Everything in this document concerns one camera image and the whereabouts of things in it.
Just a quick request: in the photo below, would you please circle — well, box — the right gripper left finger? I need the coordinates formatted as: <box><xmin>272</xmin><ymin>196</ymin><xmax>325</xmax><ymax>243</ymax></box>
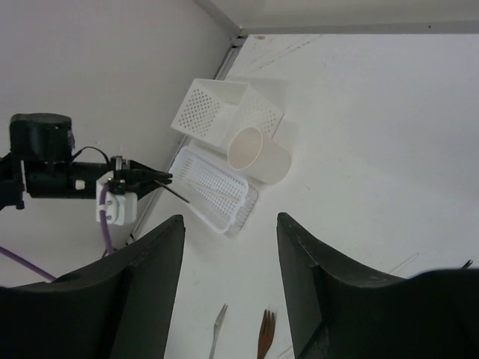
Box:
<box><xmin>1</xmin><ymin>215</ymin><xmax>185</xmax><ymax>358</ymax></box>

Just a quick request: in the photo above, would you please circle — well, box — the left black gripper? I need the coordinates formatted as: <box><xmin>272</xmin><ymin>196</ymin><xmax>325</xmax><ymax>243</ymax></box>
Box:
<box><xmin>23</xmin><ymin>157</ymin><xmax>173</xmax><ymax>199</ymax></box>

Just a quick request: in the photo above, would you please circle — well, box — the cream cylindrical cup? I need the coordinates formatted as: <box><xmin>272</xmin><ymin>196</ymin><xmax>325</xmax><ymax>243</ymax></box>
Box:
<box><xmin>227</xmin><ymin>127</ymin><xmax>291</xmax><ymax>185</ymax></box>

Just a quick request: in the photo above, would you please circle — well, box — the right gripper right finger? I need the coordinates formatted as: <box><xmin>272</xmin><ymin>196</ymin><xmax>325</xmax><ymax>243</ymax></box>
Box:
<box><xmin>277</xmin><ymin>212</ymin><xmax>478</xmax><ymax>358</ymax></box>

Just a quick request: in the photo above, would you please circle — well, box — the silver chopstick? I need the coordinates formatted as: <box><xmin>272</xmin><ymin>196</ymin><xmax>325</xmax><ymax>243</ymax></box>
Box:
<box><xmin>157</xmin><ymin>181</ymin><xmax>190</xmax><ymax>203</ymax></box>

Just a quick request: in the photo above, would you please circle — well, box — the white perforated square box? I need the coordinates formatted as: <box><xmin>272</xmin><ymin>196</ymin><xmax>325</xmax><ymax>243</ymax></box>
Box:
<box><xmin>171</xmin><ymin>79</ymin><xmax>284</xmax><ymax>153</ymax></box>

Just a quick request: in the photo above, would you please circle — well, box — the brown wooden fork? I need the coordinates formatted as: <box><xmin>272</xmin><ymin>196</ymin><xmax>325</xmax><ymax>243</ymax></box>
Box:
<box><xmin>257</xmin><ymin>310</ymin><xmax>276</xmax><ymax>359</ymax></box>

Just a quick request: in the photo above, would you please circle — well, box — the white chopstick long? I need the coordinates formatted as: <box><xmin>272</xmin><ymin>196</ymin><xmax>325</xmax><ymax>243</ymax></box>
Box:
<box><xmin>186</xmin><ymin>180</ymin><xmax>240</xmax><ymax>203</ymax></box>

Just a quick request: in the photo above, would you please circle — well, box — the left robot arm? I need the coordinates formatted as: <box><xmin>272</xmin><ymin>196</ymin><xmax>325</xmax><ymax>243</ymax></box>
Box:
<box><xmin>1</xmin><ymin>113</ymin><xmax>173</xmax><ymax>209</ymax></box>

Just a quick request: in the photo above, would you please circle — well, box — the white perforated flat tray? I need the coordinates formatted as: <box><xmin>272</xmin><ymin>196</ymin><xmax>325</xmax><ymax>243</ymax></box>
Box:
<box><xmin>171</xmin><ymin>146</ymin><xmax>258</xmax><ymax>237</ymax></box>

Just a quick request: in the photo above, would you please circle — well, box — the small silver fork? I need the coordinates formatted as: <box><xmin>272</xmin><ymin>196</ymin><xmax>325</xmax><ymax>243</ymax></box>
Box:
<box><xmin>209</xmin><ymin>304</ymin><xmax>228</xmax><ymax>359</ymax></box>

